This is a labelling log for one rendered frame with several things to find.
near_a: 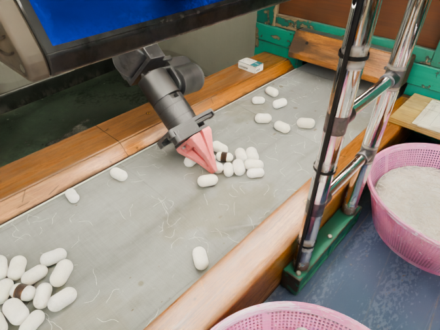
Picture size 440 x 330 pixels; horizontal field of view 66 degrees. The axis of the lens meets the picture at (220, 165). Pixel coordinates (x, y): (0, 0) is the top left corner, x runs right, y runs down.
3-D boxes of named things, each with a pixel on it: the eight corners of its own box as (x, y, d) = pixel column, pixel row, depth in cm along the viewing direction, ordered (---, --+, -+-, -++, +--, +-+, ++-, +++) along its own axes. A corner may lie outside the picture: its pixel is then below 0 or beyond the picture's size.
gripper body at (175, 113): (218, 116, 61) (195, 81, 60) (175, 139, 55) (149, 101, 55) (201, 129, 66) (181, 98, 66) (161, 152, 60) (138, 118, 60)
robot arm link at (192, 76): (112, 63, 62) (131, 31, 56) (156, 54, 70) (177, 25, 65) (148, 117, 62) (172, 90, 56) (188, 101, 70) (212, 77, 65)
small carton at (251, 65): (238, 67, 93) (238, 60, 92) (245, 64, 95) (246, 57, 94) (255, 74, 90) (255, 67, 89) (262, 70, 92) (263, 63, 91)
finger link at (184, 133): (233, 160, 59) (203, 115, 59) (204, 180, 55) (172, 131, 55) (215, 171, 65) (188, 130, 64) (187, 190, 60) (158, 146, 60)
